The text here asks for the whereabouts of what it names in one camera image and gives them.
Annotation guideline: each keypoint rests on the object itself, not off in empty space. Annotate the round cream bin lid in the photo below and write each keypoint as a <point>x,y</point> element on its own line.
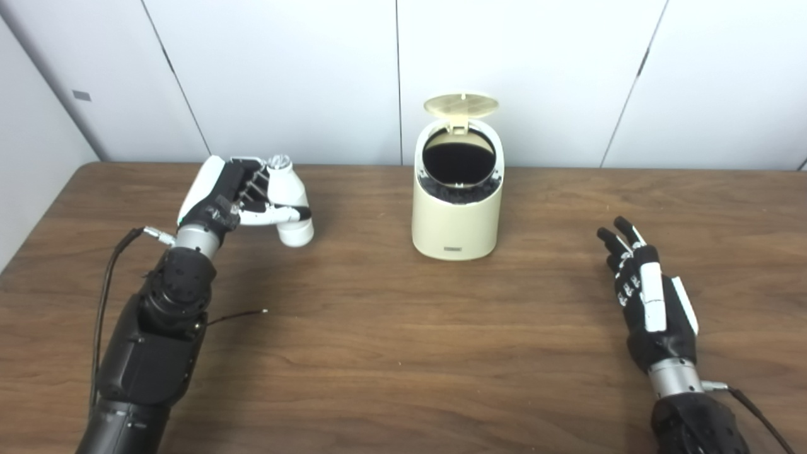
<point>461,105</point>

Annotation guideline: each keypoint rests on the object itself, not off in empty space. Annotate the small white plastic bottle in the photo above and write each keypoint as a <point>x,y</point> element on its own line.
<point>287,186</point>

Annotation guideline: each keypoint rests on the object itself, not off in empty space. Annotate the black bin liner bag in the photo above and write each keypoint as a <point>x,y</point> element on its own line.
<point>457,192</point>

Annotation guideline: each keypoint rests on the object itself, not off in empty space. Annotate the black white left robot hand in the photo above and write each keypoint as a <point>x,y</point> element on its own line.
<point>205,195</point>

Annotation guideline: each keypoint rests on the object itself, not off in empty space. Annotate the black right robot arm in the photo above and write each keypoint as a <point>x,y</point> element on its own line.
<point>693,416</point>

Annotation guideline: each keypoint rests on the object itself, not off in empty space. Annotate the cream-colored bin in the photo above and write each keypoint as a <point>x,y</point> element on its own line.
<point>457,230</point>

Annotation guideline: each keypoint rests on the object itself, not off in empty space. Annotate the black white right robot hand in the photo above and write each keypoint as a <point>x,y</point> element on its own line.
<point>668,343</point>

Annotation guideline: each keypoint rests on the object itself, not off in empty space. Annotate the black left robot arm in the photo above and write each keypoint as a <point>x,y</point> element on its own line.
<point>151,353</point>

